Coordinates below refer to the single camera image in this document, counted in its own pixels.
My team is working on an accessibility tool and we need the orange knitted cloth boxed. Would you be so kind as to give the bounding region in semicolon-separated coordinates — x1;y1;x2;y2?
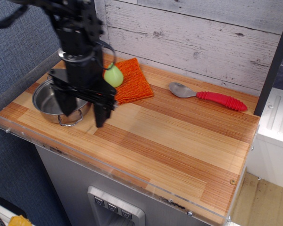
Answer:
115;58;154;105

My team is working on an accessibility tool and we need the yellow object bottom left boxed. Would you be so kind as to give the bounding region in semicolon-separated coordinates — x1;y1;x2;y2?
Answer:
8;215;32;226

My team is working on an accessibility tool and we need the spoon with red handle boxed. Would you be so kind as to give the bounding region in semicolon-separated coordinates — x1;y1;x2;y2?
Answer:
168;82;248;112

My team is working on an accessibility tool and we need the black sleeved cable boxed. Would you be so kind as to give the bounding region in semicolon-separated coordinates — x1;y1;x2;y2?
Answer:
0;4;29;29

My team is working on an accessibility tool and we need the white appliance at right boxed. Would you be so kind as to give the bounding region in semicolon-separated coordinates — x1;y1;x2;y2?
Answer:
246;88;283;187

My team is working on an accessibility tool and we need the green plastic pear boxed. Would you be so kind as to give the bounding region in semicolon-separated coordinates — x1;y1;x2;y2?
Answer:
104;63;124;88

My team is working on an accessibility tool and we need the silver pot with handles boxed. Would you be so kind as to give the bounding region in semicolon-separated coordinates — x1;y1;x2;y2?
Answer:
32;79;92;127

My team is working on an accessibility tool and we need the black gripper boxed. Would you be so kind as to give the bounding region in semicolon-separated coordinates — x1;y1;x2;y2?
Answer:
49;55;116;128

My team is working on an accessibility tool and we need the grey cabinet with buttons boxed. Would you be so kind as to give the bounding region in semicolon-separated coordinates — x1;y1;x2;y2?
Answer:
36;146;205;226

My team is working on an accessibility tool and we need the clear acrylic table guard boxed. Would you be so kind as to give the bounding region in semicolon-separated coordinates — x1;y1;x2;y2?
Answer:
0;33;260;226

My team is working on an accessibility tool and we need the dark right vertical post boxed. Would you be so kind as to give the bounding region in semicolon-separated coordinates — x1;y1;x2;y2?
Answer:
253;32;283;116

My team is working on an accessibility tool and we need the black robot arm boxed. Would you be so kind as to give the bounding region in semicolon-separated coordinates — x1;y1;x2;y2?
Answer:
14;0;116;128

